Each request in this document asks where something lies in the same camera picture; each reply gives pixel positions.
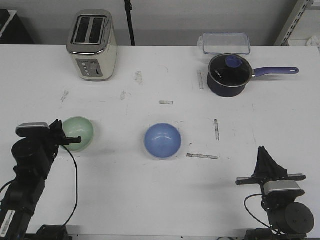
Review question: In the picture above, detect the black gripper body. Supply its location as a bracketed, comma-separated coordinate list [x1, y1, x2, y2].
[43, 119, 82, 160]
[236, 173, 306, 198]

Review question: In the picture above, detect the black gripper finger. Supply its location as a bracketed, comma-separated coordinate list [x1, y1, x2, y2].
[261, 146, 288, 177]
[252, 146, 265, 177]

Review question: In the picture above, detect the green bowl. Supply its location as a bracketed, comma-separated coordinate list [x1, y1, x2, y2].
[62, 116, 95, 153]

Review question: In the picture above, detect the blue bowl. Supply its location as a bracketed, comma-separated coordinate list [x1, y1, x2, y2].
[143, 123, 182, 159]

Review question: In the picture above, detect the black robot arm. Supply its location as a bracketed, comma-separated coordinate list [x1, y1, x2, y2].
[235, 146, 315, 240]
[0, 119, 82, 240]

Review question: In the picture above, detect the dark blue saucepan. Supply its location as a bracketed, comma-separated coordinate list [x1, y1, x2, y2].
[207, 67, 300, 98]

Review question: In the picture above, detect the cream and chrome toaster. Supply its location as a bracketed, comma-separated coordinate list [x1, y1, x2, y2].
[66, 9, 118, 82]

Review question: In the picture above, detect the glass lid with blue knob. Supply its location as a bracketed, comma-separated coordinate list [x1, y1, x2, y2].
[208, 54, 252, 87]

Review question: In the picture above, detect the grey metal shelf rack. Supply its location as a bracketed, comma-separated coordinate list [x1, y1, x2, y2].
[273, 0, 320, 46]

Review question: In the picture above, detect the clear plastic food container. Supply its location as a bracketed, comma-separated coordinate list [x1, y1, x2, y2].
[197, 32, 251, 56]

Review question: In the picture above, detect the black tripod pole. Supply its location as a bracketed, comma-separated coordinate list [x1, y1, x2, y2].
[124, 0, 136, 46]

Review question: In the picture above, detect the black camera cable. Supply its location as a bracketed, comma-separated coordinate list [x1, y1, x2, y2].
[58, 143, 79, 227]
[243, 194, 276, 230]

